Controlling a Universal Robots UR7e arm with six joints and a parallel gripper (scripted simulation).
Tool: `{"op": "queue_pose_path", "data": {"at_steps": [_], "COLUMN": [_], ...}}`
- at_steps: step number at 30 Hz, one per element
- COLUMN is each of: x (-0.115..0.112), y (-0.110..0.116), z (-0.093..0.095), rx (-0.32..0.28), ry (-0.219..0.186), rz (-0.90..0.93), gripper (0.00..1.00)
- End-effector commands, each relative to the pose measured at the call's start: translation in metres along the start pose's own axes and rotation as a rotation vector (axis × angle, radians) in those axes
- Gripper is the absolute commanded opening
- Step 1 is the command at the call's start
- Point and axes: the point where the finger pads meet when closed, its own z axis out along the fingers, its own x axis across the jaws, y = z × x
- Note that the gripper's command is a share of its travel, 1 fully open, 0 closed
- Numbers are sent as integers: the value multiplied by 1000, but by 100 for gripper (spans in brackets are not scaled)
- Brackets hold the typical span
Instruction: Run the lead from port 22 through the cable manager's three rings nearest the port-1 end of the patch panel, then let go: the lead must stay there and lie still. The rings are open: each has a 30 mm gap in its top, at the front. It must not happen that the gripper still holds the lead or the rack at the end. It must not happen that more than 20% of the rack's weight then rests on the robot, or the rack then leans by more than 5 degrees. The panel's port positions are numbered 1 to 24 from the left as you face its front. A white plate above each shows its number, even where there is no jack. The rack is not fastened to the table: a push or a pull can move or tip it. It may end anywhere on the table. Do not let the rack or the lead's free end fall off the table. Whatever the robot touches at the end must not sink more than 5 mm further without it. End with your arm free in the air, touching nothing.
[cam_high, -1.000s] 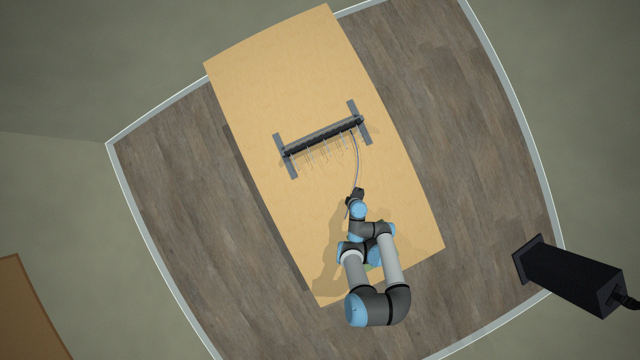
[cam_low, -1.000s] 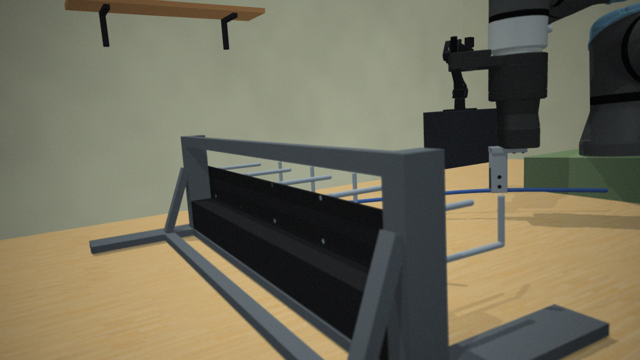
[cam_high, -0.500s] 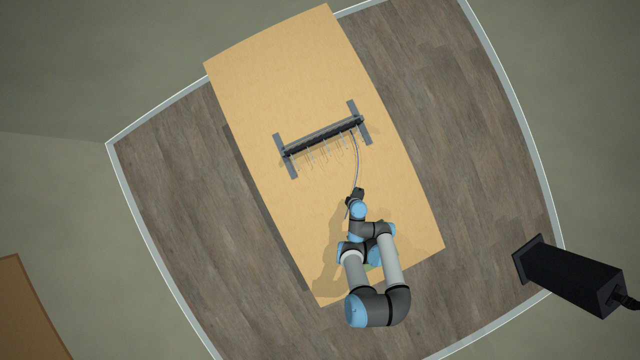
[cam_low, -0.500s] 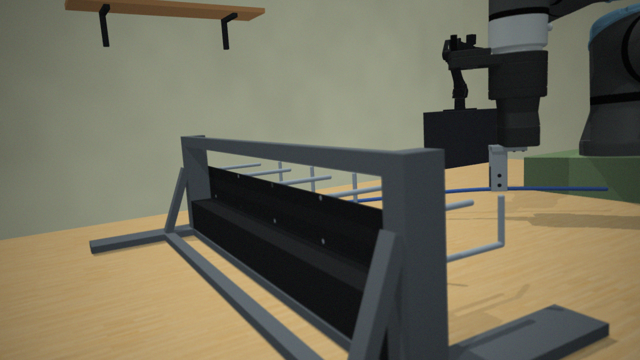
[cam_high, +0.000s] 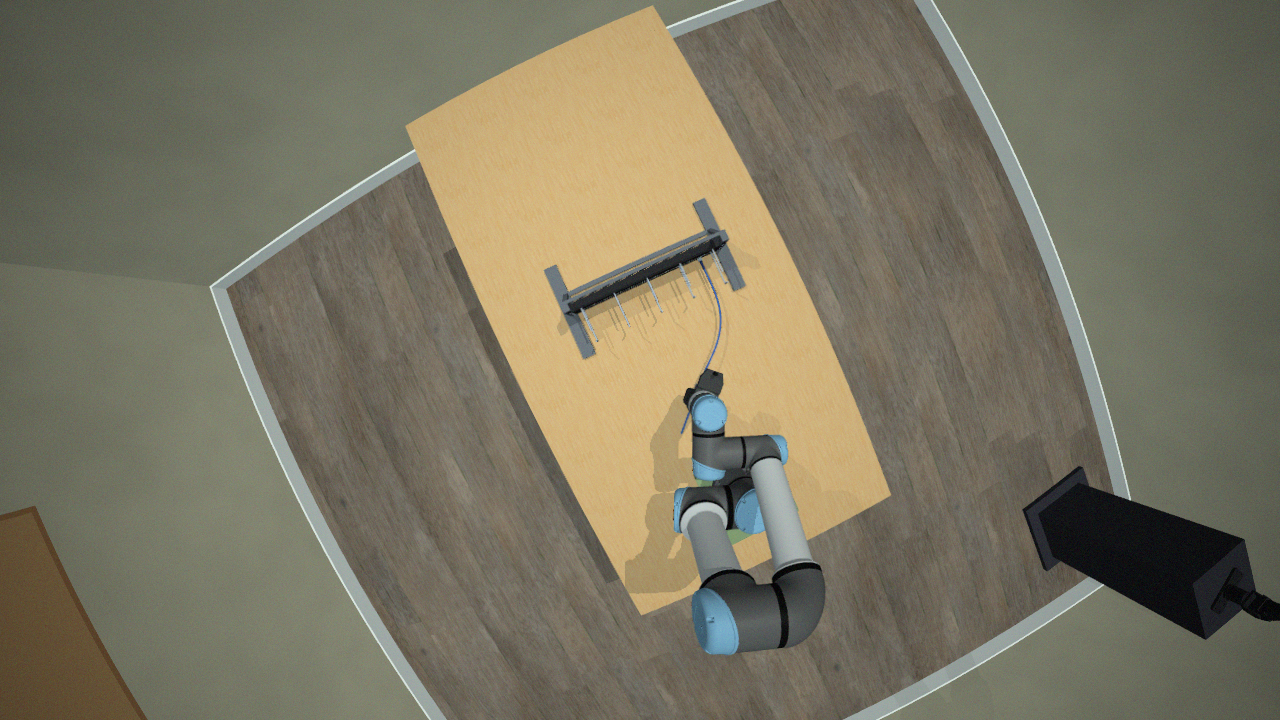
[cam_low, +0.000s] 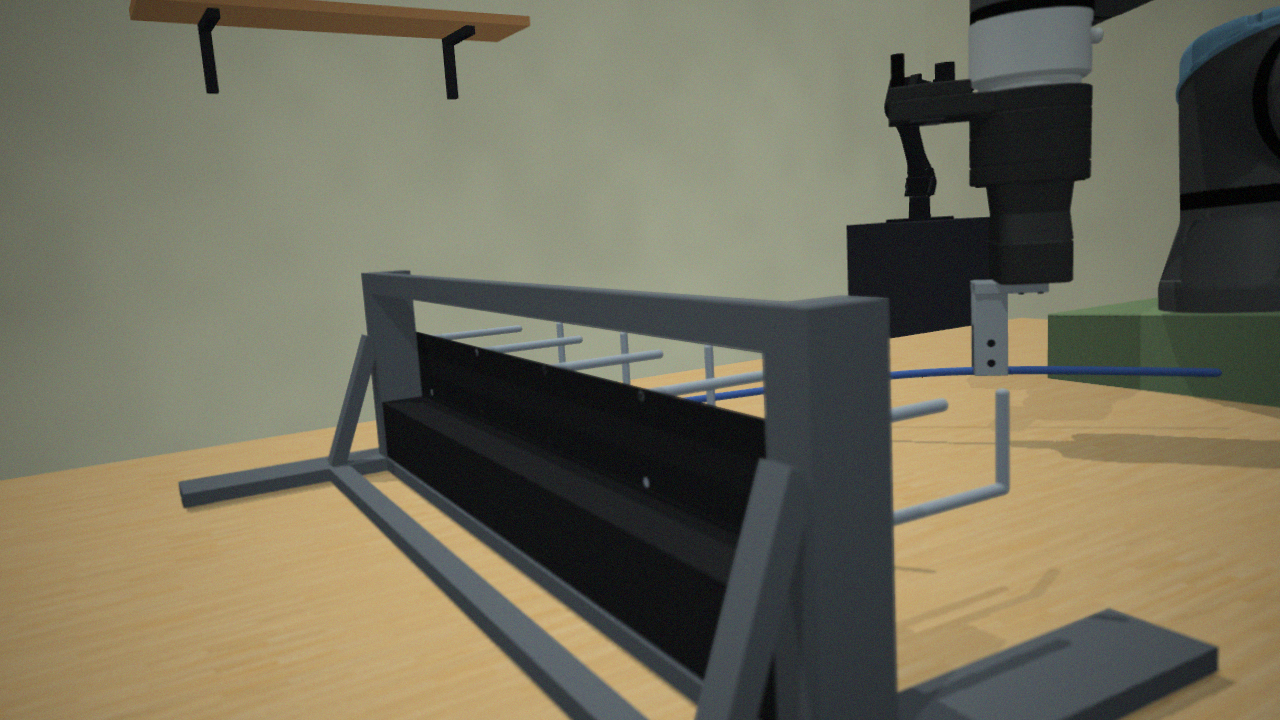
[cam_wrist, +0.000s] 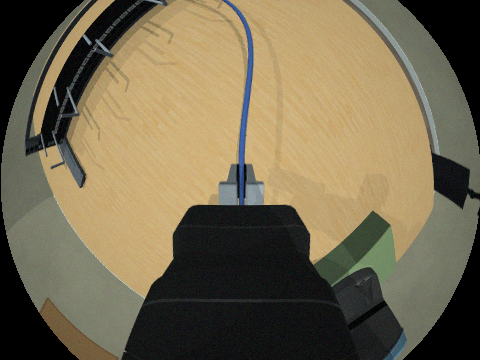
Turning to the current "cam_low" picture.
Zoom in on blue cable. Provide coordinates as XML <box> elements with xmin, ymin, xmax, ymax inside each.
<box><xmin>684</xmin><ymin>366</ymin><xmax>1222</xmax><ymax>404</ymax></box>

